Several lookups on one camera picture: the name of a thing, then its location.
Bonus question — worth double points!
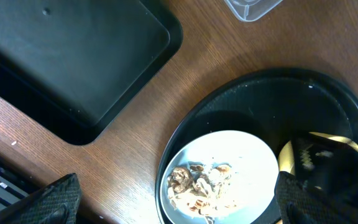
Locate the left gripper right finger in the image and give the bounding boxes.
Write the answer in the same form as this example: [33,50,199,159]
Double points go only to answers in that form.
[275,172,358,224]

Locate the grey plate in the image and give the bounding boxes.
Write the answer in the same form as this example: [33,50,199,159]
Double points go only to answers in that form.
[157,130,280,223]

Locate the clear plastic bin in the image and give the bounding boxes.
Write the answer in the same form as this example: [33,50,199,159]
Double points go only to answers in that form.
[224,0,283,22]

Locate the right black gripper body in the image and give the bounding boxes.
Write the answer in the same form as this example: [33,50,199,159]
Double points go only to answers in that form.
[291,133,358,209]

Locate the round black tray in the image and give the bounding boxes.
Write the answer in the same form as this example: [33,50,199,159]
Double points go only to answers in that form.
[154,67,358,224]

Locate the food scraps on plate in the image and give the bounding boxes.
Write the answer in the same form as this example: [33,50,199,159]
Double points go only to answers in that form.
[167,164,239,221]

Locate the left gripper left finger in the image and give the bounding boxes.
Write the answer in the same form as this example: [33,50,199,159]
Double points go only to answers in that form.
[0,173,81,224]

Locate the black rectangular bin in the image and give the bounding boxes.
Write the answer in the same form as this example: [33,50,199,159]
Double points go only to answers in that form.
[0,0,183,146]

